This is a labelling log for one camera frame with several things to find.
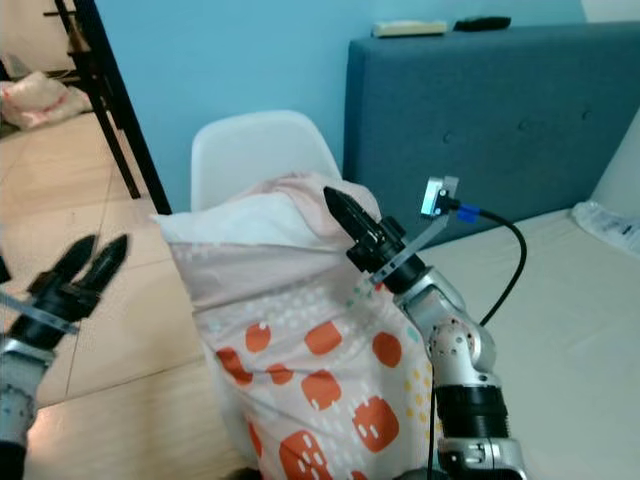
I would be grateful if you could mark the black remote control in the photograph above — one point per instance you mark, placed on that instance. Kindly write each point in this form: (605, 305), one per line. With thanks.
(481, 23)

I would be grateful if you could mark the beige bed mattress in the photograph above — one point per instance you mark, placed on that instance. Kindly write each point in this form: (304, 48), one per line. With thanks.
(580, 350)

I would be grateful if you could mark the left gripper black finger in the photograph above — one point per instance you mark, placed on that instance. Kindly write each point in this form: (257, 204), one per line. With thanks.
(107, 270)
(75, 265)

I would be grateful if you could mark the pink floral pillow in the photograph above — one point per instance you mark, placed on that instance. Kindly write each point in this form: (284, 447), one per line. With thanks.
(290, 290)

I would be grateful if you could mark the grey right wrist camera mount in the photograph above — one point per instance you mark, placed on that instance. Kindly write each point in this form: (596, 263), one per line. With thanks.
(440, 195)

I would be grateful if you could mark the white plastic shell chair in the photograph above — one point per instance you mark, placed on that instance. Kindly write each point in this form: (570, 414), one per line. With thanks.
(260, 150)

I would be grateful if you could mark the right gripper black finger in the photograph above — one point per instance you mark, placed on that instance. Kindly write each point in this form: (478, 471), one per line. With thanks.
(347, 222)
(360, 213)

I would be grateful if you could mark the blue upholstered headboard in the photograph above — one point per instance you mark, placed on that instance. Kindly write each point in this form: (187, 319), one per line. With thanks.
(510, 110)

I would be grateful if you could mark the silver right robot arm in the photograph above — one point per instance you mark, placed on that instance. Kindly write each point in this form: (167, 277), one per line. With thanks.
(465, 350)

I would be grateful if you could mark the dark wooden table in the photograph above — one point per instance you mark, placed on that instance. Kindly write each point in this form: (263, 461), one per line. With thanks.
(95, 90)

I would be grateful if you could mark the black door frame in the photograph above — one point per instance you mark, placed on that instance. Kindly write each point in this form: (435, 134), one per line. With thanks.
(125, 110)

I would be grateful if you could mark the cream remote control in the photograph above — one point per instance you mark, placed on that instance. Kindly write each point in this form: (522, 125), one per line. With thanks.
(410, 28)

